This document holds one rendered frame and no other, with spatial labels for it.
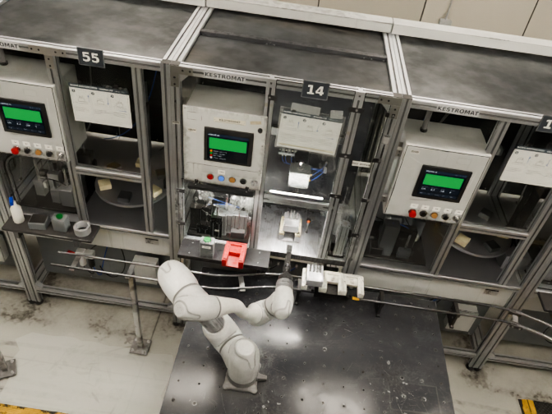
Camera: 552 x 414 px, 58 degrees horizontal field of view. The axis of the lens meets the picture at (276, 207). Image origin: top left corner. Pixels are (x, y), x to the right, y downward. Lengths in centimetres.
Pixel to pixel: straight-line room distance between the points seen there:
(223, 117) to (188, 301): 94
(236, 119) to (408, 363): 165
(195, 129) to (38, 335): 202
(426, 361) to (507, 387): 113
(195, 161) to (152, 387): 159
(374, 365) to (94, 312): 207
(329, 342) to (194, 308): 113
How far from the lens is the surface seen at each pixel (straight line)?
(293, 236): 312
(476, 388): 396
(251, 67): 249
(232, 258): 294
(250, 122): 247
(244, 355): 252
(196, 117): 251
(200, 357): 282
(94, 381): 361
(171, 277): 213
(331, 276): 301
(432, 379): 301
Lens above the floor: 307
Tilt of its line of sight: 41 degrees down
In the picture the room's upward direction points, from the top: 8 degrees clockwise
